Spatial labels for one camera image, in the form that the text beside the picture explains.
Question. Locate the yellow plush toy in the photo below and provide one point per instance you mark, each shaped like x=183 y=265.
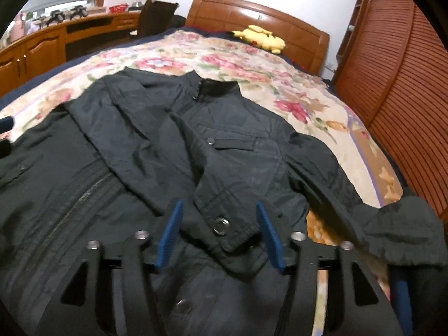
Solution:
x=259 y=36

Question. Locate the red basket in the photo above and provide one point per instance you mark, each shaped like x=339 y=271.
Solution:
x=119 y=8

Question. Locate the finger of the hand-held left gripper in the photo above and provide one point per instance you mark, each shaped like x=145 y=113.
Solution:
x=4 y=148
x=5 y=124

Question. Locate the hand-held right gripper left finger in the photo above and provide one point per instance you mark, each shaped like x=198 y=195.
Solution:
x=171 y=238

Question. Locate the pink vase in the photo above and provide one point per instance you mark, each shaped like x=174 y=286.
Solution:
x=20 y=24

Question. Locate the wooden bed headboard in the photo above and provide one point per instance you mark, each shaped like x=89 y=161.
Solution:
x=224 y=14

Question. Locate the dark brown chair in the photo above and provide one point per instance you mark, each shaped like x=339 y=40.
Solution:
x=157 y=14

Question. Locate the dark grey jacket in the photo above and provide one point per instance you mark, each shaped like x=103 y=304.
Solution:
x=227 y=129

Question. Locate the wooden desk with cabinets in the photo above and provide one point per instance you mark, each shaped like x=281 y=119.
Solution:
x=42 y=49

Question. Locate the wooden louvered wardrobe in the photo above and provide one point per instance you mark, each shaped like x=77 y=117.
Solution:
x=402 y=59

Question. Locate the black device on stand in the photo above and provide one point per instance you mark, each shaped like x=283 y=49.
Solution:
x=78 y=12
x=56 y=16

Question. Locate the blue cloth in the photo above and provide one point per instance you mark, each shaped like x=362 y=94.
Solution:
x=400 y=304

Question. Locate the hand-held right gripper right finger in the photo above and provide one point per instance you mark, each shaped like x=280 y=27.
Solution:
x=271 y=238

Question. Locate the metal bowl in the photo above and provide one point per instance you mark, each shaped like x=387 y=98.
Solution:
x=136 y=6

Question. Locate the floral blanket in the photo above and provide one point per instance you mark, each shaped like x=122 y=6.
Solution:
x=280 y=77

